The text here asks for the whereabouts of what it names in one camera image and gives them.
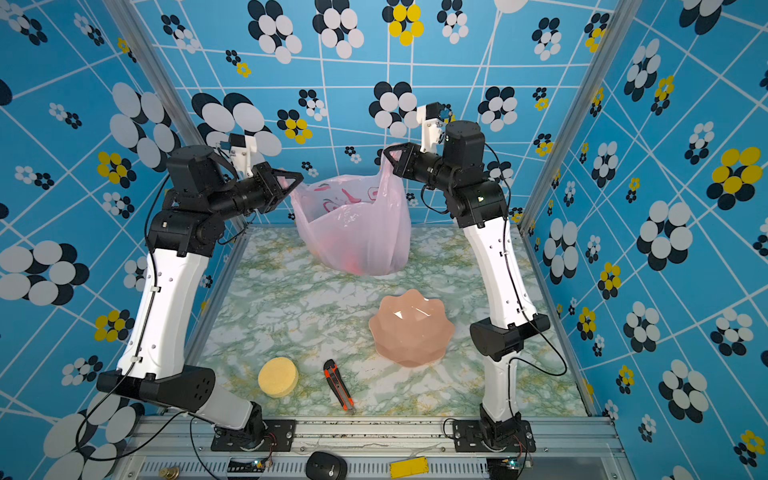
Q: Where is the yellow tag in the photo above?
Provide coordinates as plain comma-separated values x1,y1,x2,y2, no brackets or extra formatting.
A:
390,457,430,480

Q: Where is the yellow round sponge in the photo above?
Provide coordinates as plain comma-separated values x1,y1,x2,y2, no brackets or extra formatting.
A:
258,357,299,398

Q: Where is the orange black utility knife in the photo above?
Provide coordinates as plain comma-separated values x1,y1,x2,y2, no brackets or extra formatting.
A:
323,359,356,414

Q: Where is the pink plastic bag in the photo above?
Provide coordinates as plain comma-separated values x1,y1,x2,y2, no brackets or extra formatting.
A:
290,160,411,276

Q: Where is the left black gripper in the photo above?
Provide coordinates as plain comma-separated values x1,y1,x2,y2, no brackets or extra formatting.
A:
210,163,305,224

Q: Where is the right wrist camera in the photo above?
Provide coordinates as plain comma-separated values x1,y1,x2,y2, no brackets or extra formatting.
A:
416,102,454,153

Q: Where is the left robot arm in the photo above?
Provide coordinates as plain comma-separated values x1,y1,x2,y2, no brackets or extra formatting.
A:
97,145,303,450

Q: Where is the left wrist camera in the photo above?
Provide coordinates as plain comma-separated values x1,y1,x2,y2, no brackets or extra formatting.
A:
229,133,259,178

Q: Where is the black computer mouse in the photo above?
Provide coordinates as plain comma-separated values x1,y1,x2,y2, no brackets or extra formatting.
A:
305,451,348,480

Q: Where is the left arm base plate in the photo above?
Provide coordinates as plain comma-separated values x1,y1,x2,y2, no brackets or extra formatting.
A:
210,419,297,453

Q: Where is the aluminium front rail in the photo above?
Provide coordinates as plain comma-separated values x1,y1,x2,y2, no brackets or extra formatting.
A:
112,416,634,479

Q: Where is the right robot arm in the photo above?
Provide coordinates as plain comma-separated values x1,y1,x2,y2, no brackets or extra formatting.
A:
383,121,550,450

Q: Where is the pink fruit plate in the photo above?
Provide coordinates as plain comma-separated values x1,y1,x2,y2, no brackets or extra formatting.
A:
369,289,456,368

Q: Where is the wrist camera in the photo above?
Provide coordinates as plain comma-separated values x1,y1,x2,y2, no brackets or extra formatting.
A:
229,133,259,178
416,102,454,153

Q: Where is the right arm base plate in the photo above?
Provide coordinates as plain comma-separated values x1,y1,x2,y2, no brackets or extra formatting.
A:
446,419,537,454

